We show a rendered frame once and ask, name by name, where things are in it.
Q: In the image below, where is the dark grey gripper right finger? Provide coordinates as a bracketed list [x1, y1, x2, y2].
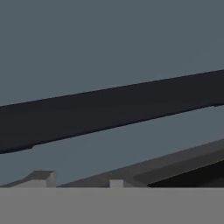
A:
[108, 172, 149, 189]

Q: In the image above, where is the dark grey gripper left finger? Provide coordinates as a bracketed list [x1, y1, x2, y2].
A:
[0, 170, 57, 189]

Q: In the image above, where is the blue-grey cabinet door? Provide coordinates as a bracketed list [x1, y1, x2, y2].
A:
[0, 0, 224, 187]

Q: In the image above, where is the black bar cabinet handle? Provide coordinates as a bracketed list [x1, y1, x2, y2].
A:
[0, 69, 224, 155]

